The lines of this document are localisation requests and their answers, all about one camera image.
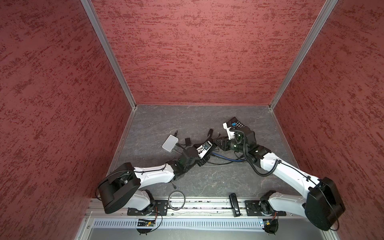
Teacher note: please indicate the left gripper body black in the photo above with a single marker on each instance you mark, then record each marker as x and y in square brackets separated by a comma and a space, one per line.
[187, 168]

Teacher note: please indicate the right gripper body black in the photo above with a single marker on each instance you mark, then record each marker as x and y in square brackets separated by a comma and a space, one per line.
[234, 144]

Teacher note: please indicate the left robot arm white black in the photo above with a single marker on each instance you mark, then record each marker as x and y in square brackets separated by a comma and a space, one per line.
[125, 186]

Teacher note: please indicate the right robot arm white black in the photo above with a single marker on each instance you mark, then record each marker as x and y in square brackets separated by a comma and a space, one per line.
[318, 199]

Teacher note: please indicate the black calculator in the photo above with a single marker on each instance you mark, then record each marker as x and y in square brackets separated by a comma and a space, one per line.
[237, 121]

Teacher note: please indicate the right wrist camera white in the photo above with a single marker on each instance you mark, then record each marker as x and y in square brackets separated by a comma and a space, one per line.
[231, 134]

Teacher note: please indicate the black power adapter with cord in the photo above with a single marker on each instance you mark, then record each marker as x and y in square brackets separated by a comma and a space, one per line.
[187, 143]

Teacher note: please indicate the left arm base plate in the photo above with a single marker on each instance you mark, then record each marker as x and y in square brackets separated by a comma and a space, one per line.
[155, 208]

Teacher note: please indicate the black clip handle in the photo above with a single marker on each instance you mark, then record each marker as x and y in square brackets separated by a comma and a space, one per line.
[235, 205]

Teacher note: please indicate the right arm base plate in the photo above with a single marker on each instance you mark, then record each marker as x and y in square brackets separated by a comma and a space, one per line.
[253, 209]

